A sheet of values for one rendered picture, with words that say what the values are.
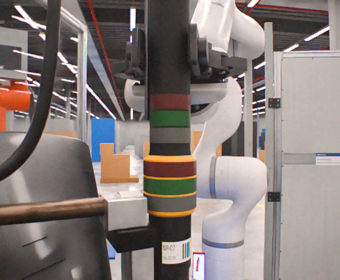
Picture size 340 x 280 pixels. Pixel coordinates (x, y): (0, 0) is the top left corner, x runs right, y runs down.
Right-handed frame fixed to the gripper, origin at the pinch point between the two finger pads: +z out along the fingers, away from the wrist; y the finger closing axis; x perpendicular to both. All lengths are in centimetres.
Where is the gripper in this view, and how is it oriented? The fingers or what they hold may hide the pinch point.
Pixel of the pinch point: (168, 51)
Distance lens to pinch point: 25.0
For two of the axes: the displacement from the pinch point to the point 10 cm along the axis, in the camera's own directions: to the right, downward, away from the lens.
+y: -9.9, 0.0, 1.7
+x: 0.0, -10.0, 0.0
